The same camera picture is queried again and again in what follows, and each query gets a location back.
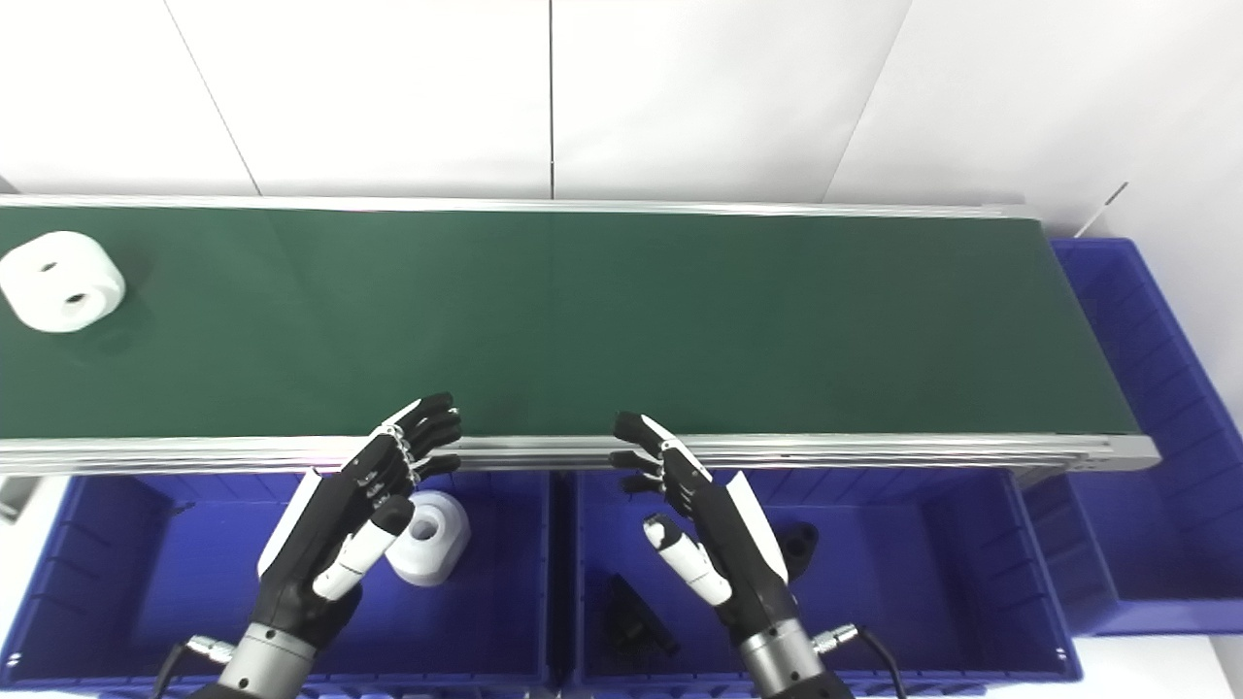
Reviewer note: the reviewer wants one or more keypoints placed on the white cylindrical two-hole part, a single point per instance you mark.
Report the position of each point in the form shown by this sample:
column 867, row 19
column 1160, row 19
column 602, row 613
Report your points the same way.
column 442, row 553
column 92, row 272

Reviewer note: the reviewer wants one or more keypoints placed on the black angular part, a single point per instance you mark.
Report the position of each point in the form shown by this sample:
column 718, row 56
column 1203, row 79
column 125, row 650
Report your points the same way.
column 631, row 621

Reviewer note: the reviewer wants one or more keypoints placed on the green conveyor belt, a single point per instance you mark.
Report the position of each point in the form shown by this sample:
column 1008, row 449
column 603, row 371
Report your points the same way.
column 777, row 451
column 583, row 320

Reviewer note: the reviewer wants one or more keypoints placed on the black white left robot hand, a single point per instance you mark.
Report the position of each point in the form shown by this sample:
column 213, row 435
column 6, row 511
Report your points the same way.
column 320, row 544

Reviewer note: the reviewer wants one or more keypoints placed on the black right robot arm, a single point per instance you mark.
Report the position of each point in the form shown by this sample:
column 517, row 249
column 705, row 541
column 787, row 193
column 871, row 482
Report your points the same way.
column 782, row 665

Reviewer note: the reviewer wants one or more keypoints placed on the blue plastic bin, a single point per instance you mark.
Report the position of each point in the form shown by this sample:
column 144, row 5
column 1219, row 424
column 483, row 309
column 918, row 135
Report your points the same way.
column 1165, row 485
column 146, row 573
column 923, row 582

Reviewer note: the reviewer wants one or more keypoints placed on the grey conveyor support leg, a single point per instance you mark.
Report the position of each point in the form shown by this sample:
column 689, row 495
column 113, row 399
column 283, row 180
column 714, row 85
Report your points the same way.
column 15, row 500

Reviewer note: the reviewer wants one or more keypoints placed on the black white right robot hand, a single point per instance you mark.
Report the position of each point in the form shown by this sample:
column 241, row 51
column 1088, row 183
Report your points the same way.
column 728, row 544

